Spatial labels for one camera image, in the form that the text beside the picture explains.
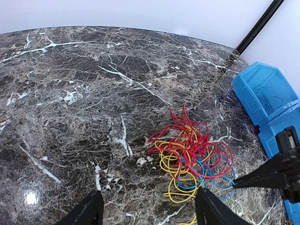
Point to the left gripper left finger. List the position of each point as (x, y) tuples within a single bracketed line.
[(88, 212)]

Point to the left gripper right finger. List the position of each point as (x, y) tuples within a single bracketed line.
[(211, 211)]

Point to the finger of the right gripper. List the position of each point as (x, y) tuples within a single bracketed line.
[(282, 171)]

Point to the right black frame post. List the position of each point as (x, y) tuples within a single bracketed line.
[(259, 25)]

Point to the blue plastic divided bin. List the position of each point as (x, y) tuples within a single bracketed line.
[(272, 105)]

